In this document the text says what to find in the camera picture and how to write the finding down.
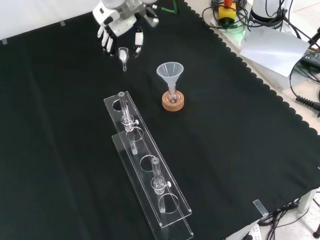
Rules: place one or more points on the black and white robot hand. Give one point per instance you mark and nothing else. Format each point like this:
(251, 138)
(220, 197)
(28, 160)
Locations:
(117, 22)

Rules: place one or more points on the translucent plastic funnel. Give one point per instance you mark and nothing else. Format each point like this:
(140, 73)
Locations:
(170, 72)

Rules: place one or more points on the small round-bottom glass flask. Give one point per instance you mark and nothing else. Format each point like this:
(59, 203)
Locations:
(173, 98)

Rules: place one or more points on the clear acrylic funnel stand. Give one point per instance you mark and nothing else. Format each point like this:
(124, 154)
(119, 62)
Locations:
(150, 180)

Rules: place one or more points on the yellow stop button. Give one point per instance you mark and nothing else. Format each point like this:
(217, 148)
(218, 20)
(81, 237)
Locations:
(227, 12)

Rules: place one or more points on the black bench cloth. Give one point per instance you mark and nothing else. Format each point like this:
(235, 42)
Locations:
(75, 125)

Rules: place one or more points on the pale board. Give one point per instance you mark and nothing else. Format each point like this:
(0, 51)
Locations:
(272, 50)

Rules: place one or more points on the black power adapter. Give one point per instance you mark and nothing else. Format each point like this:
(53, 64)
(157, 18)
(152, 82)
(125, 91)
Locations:
(312, 56)

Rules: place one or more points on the black tripod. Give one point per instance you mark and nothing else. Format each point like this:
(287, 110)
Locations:
(315, 36)

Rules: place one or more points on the clear cloth clip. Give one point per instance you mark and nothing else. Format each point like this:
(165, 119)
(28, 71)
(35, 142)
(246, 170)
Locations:
(260, 207)

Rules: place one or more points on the white power strip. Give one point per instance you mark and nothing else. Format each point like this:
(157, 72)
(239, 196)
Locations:
(252, 232)

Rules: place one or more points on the white table leg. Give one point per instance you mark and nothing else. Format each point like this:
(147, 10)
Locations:
(307, 201)

